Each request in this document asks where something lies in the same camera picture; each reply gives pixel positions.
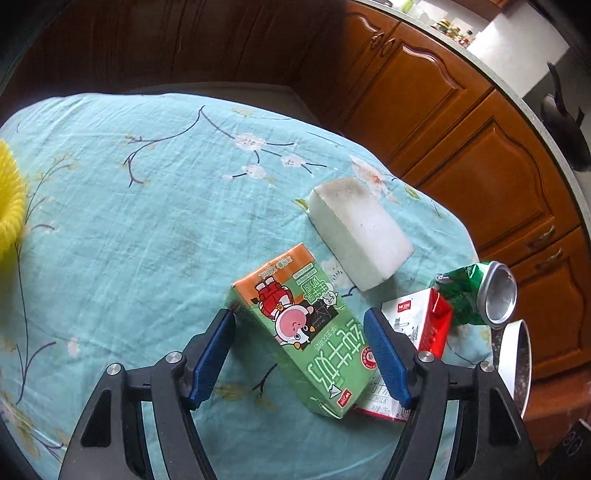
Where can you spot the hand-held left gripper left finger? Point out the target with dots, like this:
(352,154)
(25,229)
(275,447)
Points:
(210,360)

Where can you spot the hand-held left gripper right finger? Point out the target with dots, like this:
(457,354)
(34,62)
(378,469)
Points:
(385,360)

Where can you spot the green milk carton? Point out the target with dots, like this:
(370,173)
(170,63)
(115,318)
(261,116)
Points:
(304,355)

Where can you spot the white bowl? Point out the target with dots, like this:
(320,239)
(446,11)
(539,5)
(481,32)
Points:
(512,364)

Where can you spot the red white milk carton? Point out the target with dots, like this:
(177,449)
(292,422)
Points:
(418,318)

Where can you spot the crushed green drink can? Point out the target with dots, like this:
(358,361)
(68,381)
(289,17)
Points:
(480,295)

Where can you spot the white foam block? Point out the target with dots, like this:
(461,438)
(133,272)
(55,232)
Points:
(360,235)

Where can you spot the teal floral tablecloth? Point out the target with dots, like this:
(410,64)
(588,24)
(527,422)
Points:
(138,230)

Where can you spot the wooden lower cabinets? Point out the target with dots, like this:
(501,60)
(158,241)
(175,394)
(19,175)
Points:
(438,101)

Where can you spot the black wok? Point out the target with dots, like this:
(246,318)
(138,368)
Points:
(568,134)

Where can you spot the light stone countertop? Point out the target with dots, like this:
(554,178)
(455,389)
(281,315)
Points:
(489,69)

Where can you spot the group of condiment bottles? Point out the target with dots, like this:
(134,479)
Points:
(455,32)

